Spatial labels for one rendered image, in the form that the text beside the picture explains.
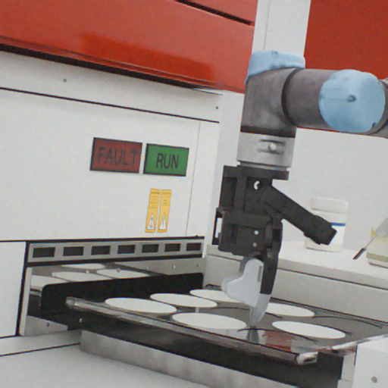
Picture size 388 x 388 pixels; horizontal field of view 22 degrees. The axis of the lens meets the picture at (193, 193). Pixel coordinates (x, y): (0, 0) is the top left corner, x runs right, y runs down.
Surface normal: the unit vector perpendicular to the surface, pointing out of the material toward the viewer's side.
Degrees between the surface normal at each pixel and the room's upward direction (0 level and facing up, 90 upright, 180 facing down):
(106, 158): 90
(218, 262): 90
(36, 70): 90
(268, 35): 90
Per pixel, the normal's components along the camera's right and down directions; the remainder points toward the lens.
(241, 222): 0.14, 0.07
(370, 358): -0.55, -0.03
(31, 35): 0.83, 0.13
